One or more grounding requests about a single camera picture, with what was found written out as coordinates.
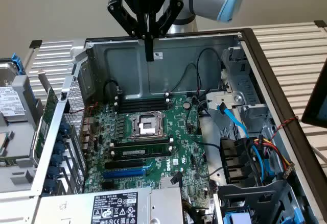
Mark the green graphics card silver bracket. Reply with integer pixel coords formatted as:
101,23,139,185
32,68,61,162

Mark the open grey PC case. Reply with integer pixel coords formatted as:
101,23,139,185
30,27,327,224

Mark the black RAM slot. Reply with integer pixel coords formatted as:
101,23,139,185
110,137,175,148
118,99,169,107
114,101,171,110
114,92,171,104
118,106,169,114

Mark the grey metal disk bay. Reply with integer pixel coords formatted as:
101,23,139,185
220,45,273,122

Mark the blue plastic disk caddy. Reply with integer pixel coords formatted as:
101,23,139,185
11,52,36,119

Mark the silver CPU socket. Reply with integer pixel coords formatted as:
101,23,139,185
127,110,166,141

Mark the green motherboard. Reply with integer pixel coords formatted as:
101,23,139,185
82,94,218,211

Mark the silver hard disk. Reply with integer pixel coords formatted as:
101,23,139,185
0,61,29,122

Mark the long black expansion slot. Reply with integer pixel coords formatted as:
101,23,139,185
104,159,144,170

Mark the black plastic fan shroud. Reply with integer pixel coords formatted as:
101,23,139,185
219,136,258,184

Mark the black monitor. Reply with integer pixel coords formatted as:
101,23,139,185
301,57,327,128

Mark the blue expansion slot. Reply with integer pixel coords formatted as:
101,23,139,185
102,168,152,181

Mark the black front panel connector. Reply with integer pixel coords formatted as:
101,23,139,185
170,170,183,185

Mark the silver CPU chip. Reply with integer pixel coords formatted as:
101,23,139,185
0,131,15,157

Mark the silver chipset heatsink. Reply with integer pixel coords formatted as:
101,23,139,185
159,176,181,189

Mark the grey parts rack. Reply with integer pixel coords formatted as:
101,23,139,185
0,74,63,195

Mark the grey power supply unit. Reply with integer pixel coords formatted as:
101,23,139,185
32,186,185,224

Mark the blue grey disk bay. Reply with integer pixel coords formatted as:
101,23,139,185
213,179,312,224

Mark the red black twisted wire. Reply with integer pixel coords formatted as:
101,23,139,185
68,102,100,133
270,115,299,141

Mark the blue disk data wire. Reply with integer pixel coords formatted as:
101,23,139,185
216,102,275,185

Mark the coloured disk power wire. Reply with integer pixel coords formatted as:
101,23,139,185
251,136,295,180

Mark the yellow power wire bundle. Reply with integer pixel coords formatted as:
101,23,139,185
181,198,206,224

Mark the white cable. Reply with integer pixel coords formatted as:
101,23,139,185
309,143,327,164

